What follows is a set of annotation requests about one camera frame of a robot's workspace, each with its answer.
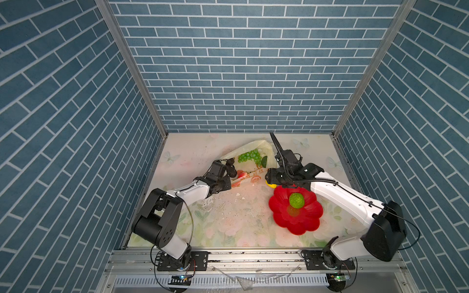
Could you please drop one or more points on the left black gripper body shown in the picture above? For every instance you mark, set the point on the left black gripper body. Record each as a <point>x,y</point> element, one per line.
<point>223,184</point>

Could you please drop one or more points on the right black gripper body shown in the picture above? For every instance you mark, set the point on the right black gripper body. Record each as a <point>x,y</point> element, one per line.
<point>277,177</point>

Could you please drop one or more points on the green lime toy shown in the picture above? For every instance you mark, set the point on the green lime toy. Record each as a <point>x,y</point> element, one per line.
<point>296,200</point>

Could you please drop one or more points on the yellowish plastic fruit-print bag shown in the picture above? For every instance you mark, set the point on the yellowish plastic fruit-print bag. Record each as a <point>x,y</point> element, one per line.
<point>255,173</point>

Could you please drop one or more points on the red flower-shaped plastic plate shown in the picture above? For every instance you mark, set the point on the red flower-shaped plastic plate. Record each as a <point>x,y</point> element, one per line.
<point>296,221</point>

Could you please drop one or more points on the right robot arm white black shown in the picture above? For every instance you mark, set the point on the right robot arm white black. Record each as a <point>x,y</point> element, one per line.
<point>384,222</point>

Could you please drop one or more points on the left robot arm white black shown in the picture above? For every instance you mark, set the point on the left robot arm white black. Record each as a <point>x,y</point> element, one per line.
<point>158,217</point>

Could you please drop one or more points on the crumpled clear plastic wrap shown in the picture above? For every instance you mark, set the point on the crumpled clear plastic wrap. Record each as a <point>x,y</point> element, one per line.
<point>247,283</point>

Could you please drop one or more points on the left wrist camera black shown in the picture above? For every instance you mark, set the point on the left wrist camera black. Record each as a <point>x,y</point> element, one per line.
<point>216,171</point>

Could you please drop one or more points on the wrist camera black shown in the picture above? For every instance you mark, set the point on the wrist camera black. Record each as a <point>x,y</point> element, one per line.
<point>216,171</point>
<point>288,159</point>

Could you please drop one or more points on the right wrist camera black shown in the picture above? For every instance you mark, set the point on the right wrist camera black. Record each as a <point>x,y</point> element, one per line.
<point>288,159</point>

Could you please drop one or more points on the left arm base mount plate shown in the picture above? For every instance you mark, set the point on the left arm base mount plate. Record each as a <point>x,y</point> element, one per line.
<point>195,261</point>

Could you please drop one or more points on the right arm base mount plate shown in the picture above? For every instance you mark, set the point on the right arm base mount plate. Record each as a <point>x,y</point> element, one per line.
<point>317,260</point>

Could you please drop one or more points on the left circuit board with wires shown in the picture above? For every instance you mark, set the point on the left circuit board with wires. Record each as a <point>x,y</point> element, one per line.
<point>179,283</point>

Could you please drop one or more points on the circuit board with wires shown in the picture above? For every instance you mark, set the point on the circuit board with wires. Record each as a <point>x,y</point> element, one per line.
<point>337,282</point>
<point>179,283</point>

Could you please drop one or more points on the right circuit board with wires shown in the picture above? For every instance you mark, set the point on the right circuit board with wires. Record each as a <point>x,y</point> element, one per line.
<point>337,282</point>

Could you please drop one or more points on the aluminium front rail frame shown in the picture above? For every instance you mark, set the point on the aluminium front rail frame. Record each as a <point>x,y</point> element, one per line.
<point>135,271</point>

